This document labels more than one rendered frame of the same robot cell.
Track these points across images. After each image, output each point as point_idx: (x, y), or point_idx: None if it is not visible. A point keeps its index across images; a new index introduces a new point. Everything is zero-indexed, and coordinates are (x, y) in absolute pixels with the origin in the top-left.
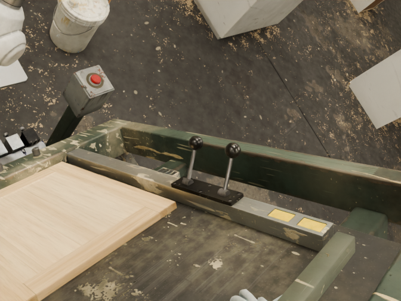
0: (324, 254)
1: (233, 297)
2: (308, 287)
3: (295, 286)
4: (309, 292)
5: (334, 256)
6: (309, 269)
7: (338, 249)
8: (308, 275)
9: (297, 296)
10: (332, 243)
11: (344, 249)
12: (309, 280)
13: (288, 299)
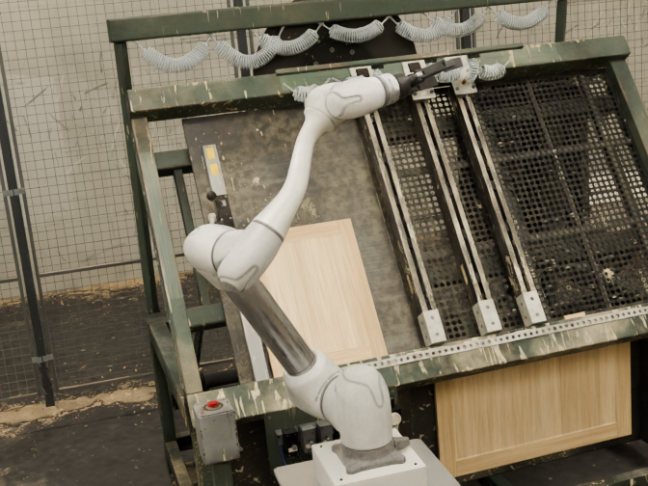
0: (286, 70)
1: (302, 94)
2: (298, 67)
3: (300, 69)
4: (299, 67)
5: (285, 68)
6: (293, 70)
7: (283, 69)
8: (295, 69)
9: (302, 67)
10: (282, 71)
11: (282, 68)
12: (296, 68)
13: (304, 68)
